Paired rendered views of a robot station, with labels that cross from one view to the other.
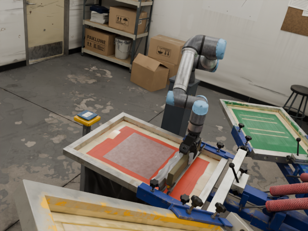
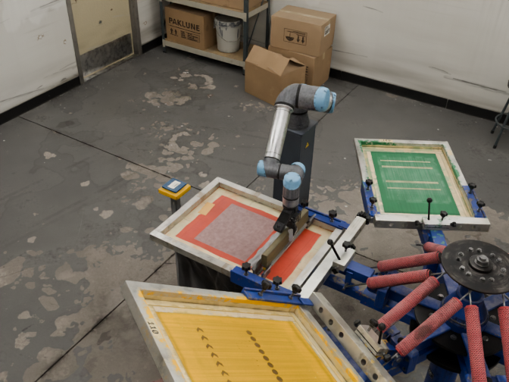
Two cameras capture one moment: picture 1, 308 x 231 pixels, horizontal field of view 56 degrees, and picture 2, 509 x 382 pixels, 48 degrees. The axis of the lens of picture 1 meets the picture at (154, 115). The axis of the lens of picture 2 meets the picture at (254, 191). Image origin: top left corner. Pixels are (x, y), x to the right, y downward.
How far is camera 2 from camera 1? 120 cm
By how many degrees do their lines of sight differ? 10
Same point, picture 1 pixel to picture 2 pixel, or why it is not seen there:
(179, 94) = (270, 164)
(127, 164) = (222, 245)
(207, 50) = (304, 104)
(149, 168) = (247, 248)
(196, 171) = (302, 248)
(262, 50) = (460, 19)
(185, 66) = (277, 128)
